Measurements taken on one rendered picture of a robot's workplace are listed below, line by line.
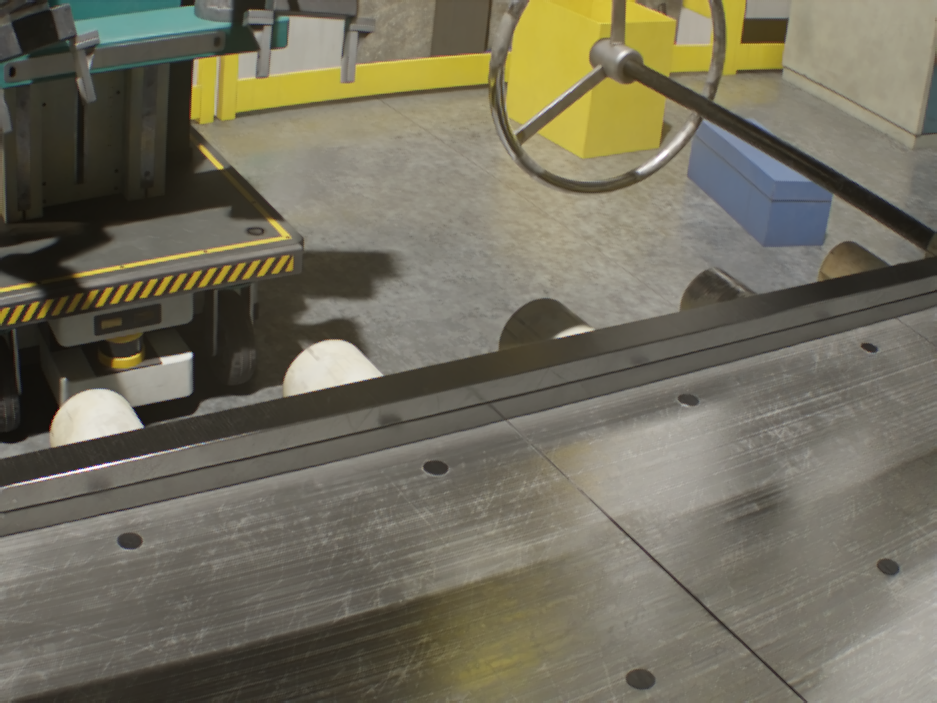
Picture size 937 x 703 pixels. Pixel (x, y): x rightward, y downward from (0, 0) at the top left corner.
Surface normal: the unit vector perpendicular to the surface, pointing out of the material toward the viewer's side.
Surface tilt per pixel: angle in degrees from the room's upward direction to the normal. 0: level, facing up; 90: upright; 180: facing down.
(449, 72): 90
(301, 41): 90
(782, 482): 0
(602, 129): 90
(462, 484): 0
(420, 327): 0
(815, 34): 90
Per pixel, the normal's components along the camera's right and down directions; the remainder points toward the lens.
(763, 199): -0.95, 0.07
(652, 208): 0.10, -0.86
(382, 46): 0.51, 0.47
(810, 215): 0.30, 0.50
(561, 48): -0.82, 0.22
